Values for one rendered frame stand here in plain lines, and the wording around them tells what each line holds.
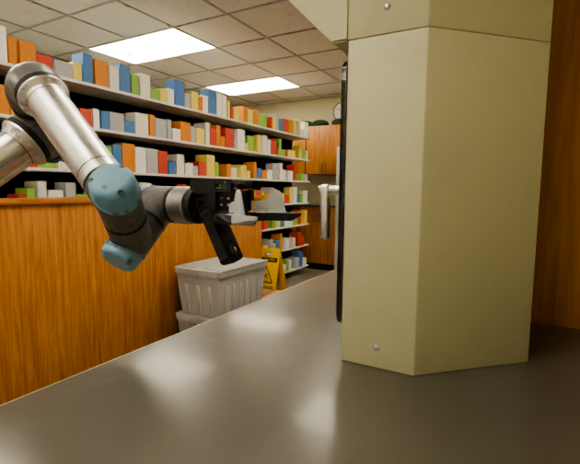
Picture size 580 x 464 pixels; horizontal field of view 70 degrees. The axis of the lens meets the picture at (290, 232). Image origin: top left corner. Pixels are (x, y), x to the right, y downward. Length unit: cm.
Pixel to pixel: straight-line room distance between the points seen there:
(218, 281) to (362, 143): 226
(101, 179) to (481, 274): 60
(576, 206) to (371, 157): 47
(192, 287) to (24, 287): 101
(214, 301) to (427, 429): 242
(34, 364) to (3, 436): 208
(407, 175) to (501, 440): 33
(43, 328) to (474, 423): 232
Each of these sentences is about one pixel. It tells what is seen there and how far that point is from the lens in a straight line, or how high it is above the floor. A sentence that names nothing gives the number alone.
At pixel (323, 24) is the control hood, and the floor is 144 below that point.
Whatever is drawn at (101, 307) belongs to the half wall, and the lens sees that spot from 279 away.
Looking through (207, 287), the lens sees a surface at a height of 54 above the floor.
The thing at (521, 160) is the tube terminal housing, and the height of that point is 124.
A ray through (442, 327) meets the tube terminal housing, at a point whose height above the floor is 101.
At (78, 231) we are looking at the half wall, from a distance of 263.
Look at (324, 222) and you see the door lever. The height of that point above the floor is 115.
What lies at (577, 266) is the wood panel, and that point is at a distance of 96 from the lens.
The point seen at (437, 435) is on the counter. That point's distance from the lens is 52.
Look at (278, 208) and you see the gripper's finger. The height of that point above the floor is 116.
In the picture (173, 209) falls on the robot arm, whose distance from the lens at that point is 84.
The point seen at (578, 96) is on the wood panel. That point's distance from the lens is 96.
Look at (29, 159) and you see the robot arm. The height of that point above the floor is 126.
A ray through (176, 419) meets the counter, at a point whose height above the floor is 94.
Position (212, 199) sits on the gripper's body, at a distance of 77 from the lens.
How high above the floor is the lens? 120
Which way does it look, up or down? 6 degrees down
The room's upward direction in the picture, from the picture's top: 1 degrees clockwise
